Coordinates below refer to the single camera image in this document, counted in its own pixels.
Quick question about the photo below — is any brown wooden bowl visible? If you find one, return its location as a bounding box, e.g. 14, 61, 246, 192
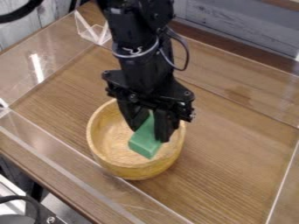
87, 100, 187, 180

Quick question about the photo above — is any green rectangular block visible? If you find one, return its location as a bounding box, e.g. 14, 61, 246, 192
129, 115, 162, 159

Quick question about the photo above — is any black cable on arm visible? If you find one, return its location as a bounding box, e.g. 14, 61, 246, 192
158, 25, 193, 72

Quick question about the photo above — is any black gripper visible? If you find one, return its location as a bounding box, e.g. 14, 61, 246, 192
102, 45, 195, 143

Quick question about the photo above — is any black cable lower left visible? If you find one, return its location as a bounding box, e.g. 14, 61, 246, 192
0, 194, 58, 224

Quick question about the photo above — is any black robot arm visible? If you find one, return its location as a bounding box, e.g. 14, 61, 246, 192
96, 0, 195, 143

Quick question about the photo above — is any clear acrylic corner bracket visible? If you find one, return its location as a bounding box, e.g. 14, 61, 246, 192
74, 10, 112, 46

